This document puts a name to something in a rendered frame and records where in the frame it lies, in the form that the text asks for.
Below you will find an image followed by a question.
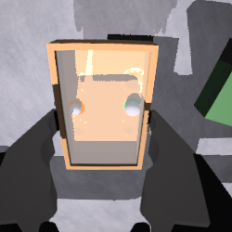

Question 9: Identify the green rectangular box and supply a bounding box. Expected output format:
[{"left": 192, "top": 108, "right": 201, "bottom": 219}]
[{"left": 194, "top": 59, "right": 232, "bottom": 126}]

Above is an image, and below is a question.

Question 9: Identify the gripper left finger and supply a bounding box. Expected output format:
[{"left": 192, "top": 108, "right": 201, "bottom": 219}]
[{"left": 0, "top": 109, "right": 59, "bottom": 232}]

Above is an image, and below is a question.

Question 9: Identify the wooden ball-in-hole puzzle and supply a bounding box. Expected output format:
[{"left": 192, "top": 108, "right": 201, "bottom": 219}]
[{"left": 47, "top": 39, "right": 159, "bottom": 170}]

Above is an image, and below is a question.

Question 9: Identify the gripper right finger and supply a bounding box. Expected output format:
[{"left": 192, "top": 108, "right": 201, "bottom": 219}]
[{"left": 140, "top": 110, "right": 232, "bottom": 232}]

